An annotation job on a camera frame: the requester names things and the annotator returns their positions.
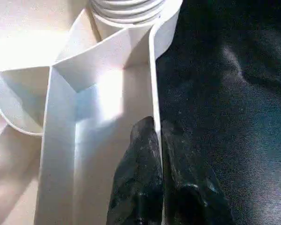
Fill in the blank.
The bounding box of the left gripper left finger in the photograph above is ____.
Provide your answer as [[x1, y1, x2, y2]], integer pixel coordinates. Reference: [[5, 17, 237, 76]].
[[105, 116, 165, 225]]

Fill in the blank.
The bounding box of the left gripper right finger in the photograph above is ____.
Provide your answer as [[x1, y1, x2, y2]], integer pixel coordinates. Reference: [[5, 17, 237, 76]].
[[161, 119, 233, 225]]

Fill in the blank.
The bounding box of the white plastic table top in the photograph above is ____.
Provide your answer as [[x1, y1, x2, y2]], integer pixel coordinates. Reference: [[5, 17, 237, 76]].
[[0, 0, 184, 225]]

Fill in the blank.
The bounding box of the white plastic table leg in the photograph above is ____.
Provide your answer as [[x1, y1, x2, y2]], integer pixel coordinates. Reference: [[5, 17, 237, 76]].
[[88, 0, 170, 26]]

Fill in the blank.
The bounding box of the black work mat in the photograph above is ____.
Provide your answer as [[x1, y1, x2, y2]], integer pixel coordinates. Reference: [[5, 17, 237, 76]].
[[155, 0, 281, 225]]

